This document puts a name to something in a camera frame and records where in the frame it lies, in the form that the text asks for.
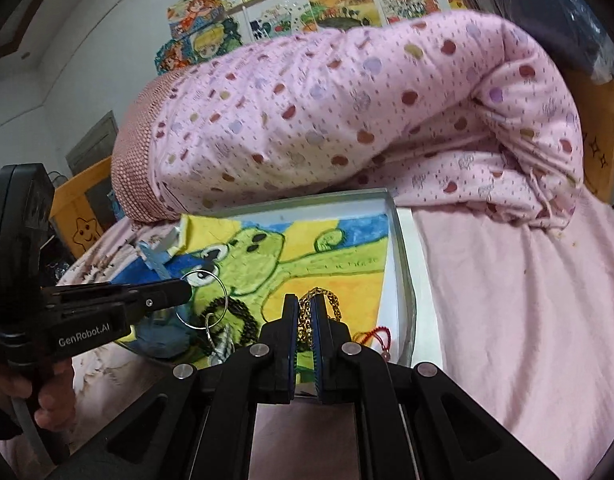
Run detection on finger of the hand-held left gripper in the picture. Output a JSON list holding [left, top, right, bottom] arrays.
[[62, 296, 156, 325], [43, 278, 194, 307]]

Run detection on silver bangle rings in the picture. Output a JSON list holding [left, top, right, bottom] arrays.
[[174, 268, 230, 331]]

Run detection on dark bead bracelet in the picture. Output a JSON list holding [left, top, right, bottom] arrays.
[[194, 296, 268, 346]]

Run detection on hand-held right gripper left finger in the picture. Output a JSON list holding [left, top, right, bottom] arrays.
[[47, 293, 300, 480]]

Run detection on pink floral bed sheet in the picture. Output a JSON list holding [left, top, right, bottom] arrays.
[[0, 200, 614, 480]]

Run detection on person's left hand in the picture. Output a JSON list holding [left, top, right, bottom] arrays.
[[0, 359, 78, 432]]

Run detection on red string bracelet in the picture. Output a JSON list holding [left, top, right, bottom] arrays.
[[353, 326, 393, 362]]

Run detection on grey shallow box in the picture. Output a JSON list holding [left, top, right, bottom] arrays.
[[114, 187, 448, 396]]

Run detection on group of colourful wall drawings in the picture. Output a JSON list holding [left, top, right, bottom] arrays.
[[154, 0, 468, 76]]

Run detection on clear bag of clothes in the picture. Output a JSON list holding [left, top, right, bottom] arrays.
[[467, 0, 614, 84]]

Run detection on grey door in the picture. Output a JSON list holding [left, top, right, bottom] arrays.
[[66, 110, 119, 177]]

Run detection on frog drawing paper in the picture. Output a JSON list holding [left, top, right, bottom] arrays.
[[117, 212, 390, 371]]

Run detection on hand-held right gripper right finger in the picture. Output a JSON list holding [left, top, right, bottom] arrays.
[[311, 293, 560, 480]]

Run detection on pink dotted folded quilt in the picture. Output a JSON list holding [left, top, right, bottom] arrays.
[[111, 10, 585, 231]]

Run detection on gold chain necklace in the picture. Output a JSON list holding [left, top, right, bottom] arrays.
[[297, 287, 343, 357]]

